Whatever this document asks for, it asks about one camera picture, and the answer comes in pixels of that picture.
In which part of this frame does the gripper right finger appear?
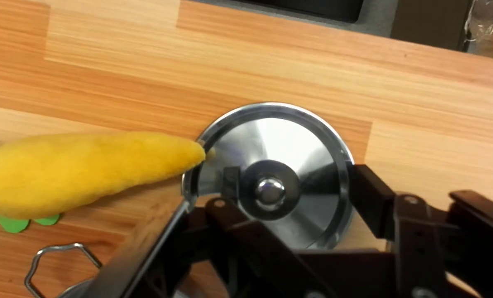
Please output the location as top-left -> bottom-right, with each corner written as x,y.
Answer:
350,164 -> 448,298

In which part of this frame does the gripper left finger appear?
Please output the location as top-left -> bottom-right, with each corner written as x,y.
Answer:
203,195 -> 335,298

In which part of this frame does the yellow plush corn toy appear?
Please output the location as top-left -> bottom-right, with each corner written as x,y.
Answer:
0,129 -> 208,235

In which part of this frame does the round steel pot lid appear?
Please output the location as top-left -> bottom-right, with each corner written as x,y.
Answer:
180,101 -> 357,253

